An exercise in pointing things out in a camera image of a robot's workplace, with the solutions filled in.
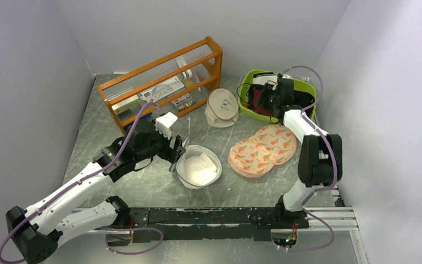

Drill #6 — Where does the white bra pad insert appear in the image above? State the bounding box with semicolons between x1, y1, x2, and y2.
177;152;218;186

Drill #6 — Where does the white folded garment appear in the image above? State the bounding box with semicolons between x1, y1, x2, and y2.
252;72;278;85

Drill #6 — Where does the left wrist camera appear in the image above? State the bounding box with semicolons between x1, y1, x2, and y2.
154;112;179;139

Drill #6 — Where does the clear plastic package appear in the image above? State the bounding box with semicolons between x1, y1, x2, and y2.
139;76;185;102

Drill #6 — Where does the green box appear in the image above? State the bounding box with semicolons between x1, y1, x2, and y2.
112;95;142;119

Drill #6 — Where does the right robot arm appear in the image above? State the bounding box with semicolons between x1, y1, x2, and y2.
257;78;342;228

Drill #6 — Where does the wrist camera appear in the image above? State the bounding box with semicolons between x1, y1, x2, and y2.
277;74;294;83
154;112;179;139

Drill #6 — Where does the black clothing pile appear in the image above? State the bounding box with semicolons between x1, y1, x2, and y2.
246;84;314;120

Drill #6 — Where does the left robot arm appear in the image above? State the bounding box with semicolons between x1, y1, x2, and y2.
5;113;185;263

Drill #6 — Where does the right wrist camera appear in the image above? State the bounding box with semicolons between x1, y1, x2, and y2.
277;74;294;83

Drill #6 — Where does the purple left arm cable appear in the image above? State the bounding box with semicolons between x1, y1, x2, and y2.
0;102;164;264

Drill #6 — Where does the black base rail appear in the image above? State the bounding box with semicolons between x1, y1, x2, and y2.
109;204;309;243

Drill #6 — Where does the green plastic basin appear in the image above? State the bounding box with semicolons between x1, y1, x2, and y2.
236;69;317;124

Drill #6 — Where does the orange wooden rack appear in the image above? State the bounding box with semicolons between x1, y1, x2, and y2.
97;36;223;134

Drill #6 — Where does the white mesh laundry bag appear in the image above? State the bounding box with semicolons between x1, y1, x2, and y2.
175;145;223;189

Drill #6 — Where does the colourful marker pack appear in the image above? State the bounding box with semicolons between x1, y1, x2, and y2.
172;93;196;112

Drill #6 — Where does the cream round laundry bag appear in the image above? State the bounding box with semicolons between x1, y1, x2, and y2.
205;89;239;128

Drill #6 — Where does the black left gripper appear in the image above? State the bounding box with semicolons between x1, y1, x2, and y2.
135;118;186;163

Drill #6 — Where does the white clip on rack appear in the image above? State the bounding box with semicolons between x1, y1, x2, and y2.
181;69;193;79

